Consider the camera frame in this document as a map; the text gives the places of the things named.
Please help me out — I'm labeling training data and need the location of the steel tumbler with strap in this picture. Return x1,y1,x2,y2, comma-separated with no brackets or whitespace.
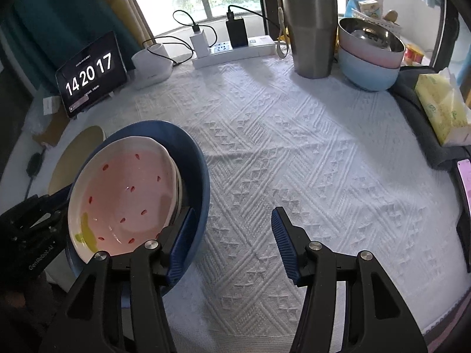
277,0,339,79

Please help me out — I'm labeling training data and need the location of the smartphone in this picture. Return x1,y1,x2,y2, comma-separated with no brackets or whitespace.
455,159,471,244

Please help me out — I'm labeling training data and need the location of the white desk lamp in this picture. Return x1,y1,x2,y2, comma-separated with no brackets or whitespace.
78,0,174,90

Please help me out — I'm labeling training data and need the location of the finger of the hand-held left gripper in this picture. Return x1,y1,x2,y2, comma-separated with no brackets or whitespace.
44,184,74,210

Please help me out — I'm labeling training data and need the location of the tablet with clock display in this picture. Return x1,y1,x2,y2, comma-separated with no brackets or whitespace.
55,31,129,119

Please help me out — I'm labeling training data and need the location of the white charger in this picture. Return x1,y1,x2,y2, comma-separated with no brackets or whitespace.
190,33,211,59

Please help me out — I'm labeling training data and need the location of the red and yellow can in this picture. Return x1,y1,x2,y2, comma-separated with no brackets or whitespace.
404,43,424,66

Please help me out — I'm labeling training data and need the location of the grey folded cloth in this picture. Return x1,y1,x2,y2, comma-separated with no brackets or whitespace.
391,65,471,170

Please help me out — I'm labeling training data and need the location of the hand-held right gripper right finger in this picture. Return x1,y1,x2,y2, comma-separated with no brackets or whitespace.
271,207,430,353

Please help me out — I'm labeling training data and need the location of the blue plastic bag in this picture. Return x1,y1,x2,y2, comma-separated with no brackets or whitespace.
345,0,366,17

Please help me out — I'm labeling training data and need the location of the small white box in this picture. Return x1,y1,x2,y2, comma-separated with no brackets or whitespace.
42,96,62,116

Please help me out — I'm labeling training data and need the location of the steel bowl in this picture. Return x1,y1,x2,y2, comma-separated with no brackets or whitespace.
339,17,406,53

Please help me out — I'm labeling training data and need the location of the deep blue bowl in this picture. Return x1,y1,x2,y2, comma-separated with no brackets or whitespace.
64,119,211,298

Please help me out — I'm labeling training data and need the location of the black lamp cable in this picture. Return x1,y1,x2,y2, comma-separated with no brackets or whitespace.
142,9,216,69

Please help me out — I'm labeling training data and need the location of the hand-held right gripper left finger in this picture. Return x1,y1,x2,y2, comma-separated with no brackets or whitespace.
39,207,197,353

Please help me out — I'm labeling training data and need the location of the beige plate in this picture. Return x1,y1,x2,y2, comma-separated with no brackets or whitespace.
48,125,107,195

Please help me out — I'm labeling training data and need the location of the cardboard box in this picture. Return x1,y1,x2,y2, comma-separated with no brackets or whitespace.
32,109,69,147

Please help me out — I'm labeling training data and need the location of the yellow curtain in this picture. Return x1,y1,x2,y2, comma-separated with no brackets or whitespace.
99,0,154,40

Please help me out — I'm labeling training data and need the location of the white plastic basket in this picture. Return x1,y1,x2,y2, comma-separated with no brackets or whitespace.
344,5,402,36

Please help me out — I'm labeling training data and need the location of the black adapter with cable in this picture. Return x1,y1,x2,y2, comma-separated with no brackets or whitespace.
23,150,47,201

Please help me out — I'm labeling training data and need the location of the pink seed-print bowl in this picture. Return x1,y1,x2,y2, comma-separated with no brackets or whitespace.
67,136,180,264

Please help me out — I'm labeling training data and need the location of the black charger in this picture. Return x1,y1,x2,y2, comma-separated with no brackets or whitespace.
225,17,248,48

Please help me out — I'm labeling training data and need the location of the white power strip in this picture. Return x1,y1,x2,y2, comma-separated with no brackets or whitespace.
192,36,278,70

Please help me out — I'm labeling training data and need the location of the light blue bowl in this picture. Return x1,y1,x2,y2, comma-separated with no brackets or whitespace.
337,49,401,92

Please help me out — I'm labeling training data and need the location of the yellow tissue pack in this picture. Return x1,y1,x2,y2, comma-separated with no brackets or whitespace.
414,67,471,147

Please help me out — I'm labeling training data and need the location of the clear plastic bag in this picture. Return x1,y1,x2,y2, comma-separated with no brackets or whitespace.
21,97,48,134

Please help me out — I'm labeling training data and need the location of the black charger cable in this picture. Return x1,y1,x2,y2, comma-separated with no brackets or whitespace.
227,4,282,35

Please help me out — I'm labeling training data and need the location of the teal curtain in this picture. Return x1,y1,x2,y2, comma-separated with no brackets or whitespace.
14,0,137,89

